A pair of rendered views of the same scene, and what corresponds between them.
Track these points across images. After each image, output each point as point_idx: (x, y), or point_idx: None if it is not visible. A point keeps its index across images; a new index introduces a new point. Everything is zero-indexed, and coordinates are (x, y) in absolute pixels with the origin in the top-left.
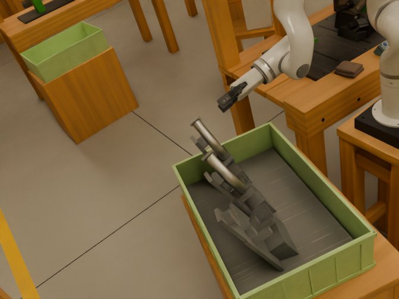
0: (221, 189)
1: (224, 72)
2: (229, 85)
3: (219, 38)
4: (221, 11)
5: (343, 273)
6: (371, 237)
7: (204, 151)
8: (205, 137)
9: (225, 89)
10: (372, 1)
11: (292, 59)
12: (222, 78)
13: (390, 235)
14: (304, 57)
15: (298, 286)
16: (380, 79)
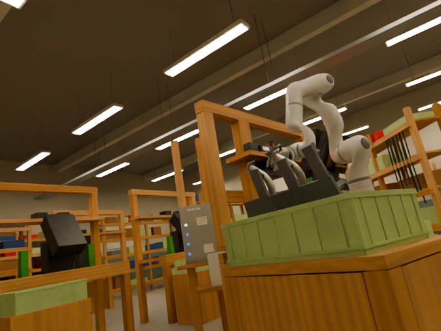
0: (291, 170)
1: (222, 250)
2: (225, 264)
3: (221, 217)
4: (222, 200)
5: (411, 224)
6: (414, 190)
7: (262, 178)
8: (260, 172)
9: (220, 270)
10: (333, 140)
11: (306, 137)
12: (219, 259)
13: None
14: (313, 137)
15: (386, 215)
16: (351, 187)
